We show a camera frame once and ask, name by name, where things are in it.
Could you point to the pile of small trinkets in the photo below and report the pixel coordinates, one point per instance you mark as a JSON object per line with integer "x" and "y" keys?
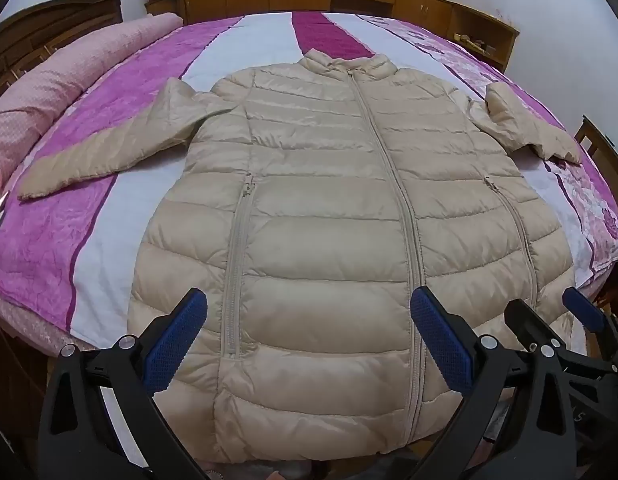
{"x": 474, "y": 42}

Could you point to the beige puffer jacket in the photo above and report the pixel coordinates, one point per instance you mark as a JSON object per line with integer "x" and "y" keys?
{"x": 314, "y": 210}

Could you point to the purple white floral bedspread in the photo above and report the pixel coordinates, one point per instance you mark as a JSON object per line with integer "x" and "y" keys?
{"x": 114, "y": 240}

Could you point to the wooden side table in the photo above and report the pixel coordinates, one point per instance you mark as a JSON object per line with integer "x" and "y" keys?
{"x": 604, "y": 145}

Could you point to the dark wooden headboard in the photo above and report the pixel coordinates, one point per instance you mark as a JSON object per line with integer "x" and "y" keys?
{"x": 39, "y": 30}

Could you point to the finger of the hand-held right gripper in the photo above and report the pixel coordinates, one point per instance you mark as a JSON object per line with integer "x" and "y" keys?
{"x": 521, "y": 322}
{"x": 584, "y": 307}

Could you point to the pink rolled quilt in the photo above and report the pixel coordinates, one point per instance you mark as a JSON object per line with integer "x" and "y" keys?
{"x": 64, "y": 70}

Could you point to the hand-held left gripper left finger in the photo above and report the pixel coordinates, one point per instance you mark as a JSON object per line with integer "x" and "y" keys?
{"x": 179, "y": 345}

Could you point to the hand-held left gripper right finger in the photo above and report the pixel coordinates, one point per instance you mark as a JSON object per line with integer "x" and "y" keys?
{"x": 441, "y": 345}

